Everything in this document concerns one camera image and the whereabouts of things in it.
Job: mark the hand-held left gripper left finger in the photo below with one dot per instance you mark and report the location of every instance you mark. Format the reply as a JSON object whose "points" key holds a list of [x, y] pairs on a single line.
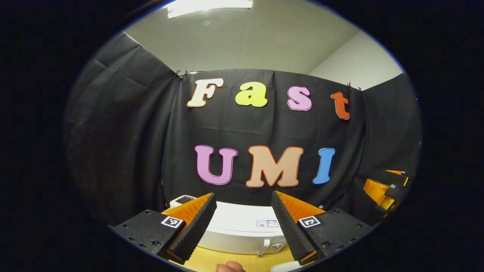
{"points": [[200, 224]]}

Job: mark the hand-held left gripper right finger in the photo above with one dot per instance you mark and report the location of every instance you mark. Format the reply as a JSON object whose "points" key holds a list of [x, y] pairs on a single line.
{"points": [[289, 228]]}

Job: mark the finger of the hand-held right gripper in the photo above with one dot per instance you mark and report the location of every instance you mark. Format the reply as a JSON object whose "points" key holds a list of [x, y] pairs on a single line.
{"points": [[395, 192], [393, 178]]}

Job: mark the white microwave oven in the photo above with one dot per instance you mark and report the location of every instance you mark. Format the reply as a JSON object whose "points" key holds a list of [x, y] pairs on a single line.
{"points": [[238, 230]]}

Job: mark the white toaster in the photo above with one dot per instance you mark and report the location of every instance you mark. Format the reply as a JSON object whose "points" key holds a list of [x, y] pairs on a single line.
{"points": [[183, 200]]}

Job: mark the white square plate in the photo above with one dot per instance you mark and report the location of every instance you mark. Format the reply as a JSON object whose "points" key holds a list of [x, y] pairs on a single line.
{"points": [[285, 267]]}

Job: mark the black backdrop cloth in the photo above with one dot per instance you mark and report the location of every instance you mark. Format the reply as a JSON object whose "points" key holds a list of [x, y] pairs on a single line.
{"points": [[121, 132]]}

